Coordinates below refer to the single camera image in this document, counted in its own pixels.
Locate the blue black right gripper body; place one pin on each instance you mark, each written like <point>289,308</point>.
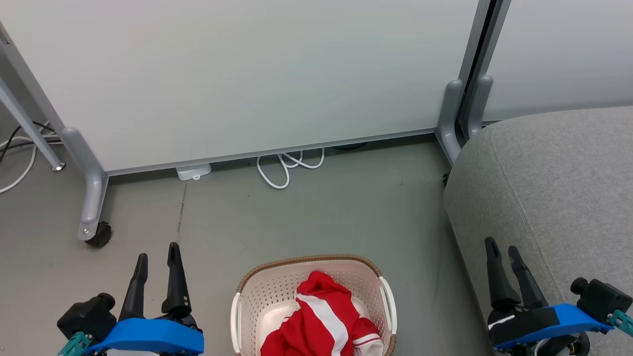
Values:
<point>539,321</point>

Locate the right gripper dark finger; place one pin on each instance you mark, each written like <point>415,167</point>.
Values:
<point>526,279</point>
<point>498,277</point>

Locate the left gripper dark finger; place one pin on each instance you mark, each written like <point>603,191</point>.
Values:
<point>175,282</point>
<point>136,291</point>

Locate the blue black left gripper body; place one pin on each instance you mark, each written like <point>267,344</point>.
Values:
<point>148,336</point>

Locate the red and white garment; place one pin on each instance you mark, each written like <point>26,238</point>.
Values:
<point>321,321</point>

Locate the grey fabric sofa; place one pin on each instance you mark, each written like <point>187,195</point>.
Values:
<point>554,188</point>

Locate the cream perforated laundry basket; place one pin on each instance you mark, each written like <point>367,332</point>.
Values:
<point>267,301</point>

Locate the small black caster wheel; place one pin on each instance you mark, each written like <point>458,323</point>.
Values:
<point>446,179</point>

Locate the flat white power adapter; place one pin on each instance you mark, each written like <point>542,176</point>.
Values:
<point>193,171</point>

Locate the grey partition foot with caster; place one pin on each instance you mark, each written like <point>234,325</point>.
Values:
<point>91,188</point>

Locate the wide white partition panel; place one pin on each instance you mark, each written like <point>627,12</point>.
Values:
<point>247,74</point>

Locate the narrow white partition panel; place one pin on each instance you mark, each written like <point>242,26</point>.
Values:
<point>559,54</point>

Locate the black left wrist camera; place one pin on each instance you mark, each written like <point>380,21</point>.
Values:
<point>86,314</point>

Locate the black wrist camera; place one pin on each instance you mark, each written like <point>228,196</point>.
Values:
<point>601,296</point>
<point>86,314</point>

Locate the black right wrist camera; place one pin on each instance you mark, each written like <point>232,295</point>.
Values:
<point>601,296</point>

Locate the teal left camera bracket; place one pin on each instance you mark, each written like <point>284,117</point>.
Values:
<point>75,344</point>

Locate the teal camera bracket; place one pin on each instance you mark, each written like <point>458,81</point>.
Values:
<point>623,322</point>
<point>75,344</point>

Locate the teal right camera bracket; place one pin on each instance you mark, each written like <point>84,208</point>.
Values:
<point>623,322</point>

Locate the grey metal desk frame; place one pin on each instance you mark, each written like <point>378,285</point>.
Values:
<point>29,126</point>

